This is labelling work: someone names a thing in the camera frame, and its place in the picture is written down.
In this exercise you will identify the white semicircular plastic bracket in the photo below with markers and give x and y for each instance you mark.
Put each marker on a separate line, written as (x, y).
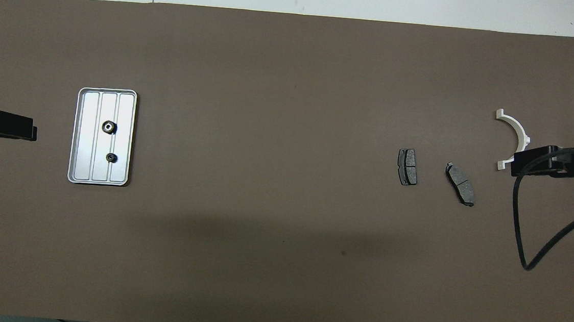
(499, 115)

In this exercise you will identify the small black bearing gear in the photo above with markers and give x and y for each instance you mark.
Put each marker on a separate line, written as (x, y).
(111, 157)

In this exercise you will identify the large black bearing gear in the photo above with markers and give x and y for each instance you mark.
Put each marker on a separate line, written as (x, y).
(109, 127)

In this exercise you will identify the long grey brake pad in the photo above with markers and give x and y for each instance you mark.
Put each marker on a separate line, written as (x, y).
(461, 186)

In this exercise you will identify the silver metal tray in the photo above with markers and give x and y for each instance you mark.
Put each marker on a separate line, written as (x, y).
(86, 135)

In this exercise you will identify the brown table mat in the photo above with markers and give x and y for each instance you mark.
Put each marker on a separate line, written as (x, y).
(289, 130)

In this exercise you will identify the short dark brake pad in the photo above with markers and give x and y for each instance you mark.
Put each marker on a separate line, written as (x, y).
(408, 168)

